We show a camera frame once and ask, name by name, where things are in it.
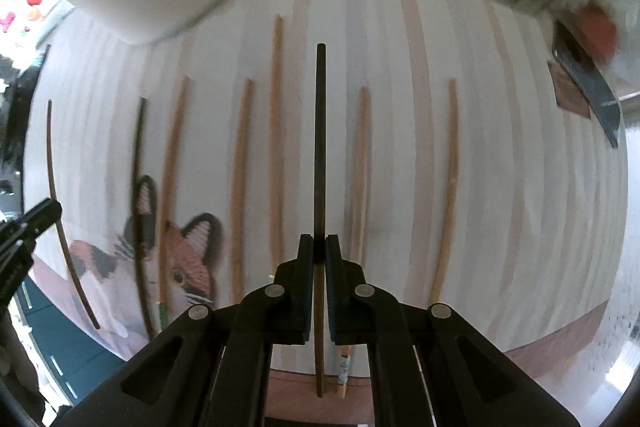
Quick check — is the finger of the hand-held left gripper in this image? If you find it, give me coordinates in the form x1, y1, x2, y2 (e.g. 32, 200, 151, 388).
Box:
0, 199, 64, 254

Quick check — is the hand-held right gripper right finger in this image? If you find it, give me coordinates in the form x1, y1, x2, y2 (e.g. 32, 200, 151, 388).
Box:
325, 234, 582, 427

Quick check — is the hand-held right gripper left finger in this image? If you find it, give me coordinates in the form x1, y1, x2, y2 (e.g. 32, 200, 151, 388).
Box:
55, 234, 321, 427

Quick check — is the dark brown chopstick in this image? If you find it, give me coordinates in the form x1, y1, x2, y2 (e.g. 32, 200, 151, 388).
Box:
316, 43, 329, 398
130, 97, 157, 341

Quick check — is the thin dark chopstick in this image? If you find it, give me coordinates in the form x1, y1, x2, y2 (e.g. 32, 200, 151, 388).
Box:
46, 99, 101, 330

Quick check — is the teal cabinet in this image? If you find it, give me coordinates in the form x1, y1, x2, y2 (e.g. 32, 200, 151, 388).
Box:
9, 274, 127, 409

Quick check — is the light wooden chopstick white band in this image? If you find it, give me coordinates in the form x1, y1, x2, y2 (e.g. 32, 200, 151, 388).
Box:
337, 86, 371, 401

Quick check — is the light wooden chopstick green band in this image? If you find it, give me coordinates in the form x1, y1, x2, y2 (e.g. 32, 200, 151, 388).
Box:
157, 75, 192, 336

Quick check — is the striped cat print placemat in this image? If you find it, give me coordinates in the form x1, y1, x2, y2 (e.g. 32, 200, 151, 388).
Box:
22, 0, 629, 390

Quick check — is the white board with colourful magnets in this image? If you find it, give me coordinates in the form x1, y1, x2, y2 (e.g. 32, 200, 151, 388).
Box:
0, 0, 77, 58

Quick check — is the brown card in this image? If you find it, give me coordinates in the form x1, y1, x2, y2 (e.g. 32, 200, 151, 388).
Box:
546, 60, 592, 118

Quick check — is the dark grey flat tool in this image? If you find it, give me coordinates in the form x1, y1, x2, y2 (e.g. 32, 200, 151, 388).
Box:
552, 20, 624, 150

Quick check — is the red object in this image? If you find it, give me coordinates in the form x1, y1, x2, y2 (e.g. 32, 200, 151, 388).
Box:
574, 4, 622, 64

